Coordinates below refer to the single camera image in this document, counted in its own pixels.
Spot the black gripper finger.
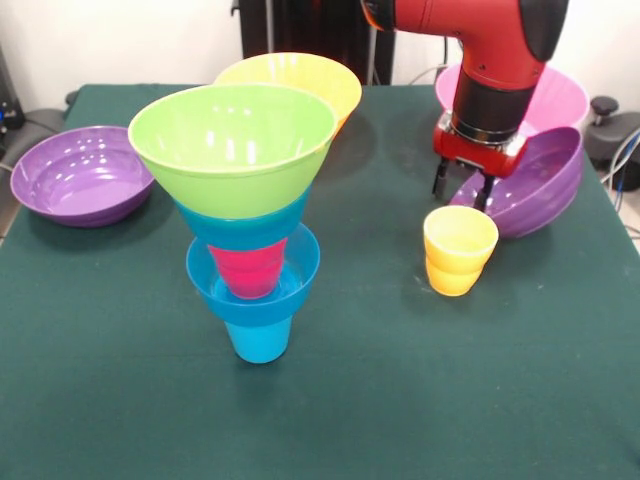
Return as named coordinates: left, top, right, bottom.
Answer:
left=472, top=172, right=497, bottom=214
left=430, top=157, right=452, bottom=196

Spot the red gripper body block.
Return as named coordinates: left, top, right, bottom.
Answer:
left=432, top=113, right=529, bottom=179

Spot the purple plastic bowl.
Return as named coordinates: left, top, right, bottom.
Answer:
left=448, top=126, right=585, bottom=240
left=9, top=125, right=157, bottom=229

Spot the pink plastic bowl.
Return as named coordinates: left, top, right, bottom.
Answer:
left=433, top=64, right=590, bottom=136

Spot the orange plastic bowl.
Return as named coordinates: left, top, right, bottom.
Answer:
left=214, top=52, right=363, bottom=139

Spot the small blue plastic bowl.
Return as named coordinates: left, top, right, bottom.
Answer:
left=175, top=187, right=309, bottom=250
left=185, top=222, right=321, bottom=325

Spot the green plastic bowl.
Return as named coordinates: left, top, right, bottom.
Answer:
left=127, top=83, right=336, bottom=221

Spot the red plastic cup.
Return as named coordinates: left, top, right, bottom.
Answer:
left=207, top=235, right=289, bottom=300

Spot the blue plastic cup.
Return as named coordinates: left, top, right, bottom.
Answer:
left=223, top=314, right=292, bottom=364

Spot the yellow plastic cup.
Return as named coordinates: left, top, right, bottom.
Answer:
left=423, top=205, right=500, bottom=297

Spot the black clamp with knob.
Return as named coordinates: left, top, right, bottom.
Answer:
left=582, top=95, right=640, bottom=169

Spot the dark green tablecloth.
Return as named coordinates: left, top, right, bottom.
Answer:
left=0, top=82, right=640, bottom=480

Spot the grey rounded base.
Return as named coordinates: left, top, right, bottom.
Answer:
left=19, top=107, right=69, bottom=146

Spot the black equipment box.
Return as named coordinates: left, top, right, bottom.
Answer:
left=0, top=44, right=26, bottom=156

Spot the black hanging cable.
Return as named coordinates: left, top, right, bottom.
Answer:
left=442, top=35, right=464, bottom=69

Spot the bundle of light cables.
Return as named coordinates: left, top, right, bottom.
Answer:
left=599, top=127, right=640, bottom=206

